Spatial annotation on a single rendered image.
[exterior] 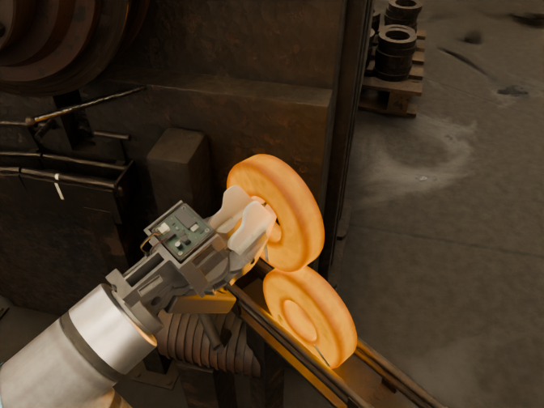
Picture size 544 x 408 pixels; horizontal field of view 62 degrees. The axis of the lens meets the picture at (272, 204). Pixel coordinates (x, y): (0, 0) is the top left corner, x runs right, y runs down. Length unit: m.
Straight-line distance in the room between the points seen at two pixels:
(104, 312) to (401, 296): 1.23
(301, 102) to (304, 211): 0.28
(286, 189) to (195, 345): 0.44
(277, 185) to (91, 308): 0.23
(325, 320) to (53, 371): 0.30
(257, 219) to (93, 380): 0.23
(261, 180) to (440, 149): 1.79
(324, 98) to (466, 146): 1.62
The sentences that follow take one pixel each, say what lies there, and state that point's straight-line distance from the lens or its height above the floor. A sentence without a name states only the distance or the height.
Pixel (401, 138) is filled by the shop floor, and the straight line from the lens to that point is 2.28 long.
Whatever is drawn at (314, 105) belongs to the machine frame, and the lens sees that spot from 0.74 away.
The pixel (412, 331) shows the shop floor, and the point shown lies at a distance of 1.52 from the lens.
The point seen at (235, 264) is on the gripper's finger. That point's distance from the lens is 0.51.
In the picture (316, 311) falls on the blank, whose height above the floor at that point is 0.77.
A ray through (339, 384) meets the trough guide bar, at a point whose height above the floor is 0.70.
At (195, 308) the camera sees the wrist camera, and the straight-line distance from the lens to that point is 0.55.
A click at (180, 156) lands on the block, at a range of 0.76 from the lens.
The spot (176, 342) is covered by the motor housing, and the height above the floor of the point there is 0.50.
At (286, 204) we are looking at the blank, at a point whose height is 0.90.
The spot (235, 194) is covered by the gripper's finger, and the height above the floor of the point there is 0.89.
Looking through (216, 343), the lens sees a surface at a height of 0.56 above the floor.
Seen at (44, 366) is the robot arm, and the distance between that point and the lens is 0.50.
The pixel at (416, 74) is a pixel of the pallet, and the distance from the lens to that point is 2.56.
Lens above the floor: 1.24
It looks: 43 degrees down
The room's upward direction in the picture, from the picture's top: straight up
